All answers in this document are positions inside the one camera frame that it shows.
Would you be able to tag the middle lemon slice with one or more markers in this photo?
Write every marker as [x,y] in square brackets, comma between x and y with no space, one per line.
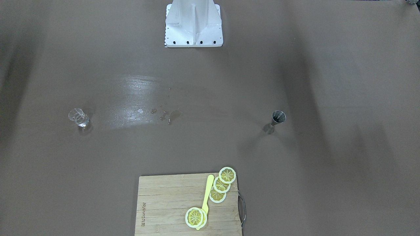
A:
[220,186]

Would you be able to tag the steel jigger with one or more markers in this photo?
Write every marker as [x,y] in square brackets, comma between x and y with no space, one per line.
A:
[277,118]

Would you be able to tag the lemon slice at corner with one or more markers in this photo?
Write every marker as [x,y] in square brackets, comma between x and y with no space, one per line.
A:
[227,175]

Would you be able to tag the bamboo cutting board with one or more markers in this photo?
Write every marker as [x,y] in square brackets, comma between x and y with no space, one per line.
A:
[162,202]

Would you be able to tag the clear glass measuring cup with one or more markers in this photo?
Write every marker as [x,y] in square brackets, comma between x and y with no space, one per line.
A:
[79,117]

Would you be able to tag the lemon slice on knife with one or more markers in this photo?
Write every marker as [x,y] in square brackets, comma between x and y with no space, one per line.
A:
[195,218]

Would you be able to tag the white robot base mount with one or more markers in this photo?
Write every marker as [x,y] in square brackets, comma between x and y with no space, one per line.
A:
[193,24]

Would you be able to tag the lower lemon slice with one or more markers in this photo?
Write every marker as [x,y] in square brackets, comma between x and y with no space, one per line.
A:
[216,197]

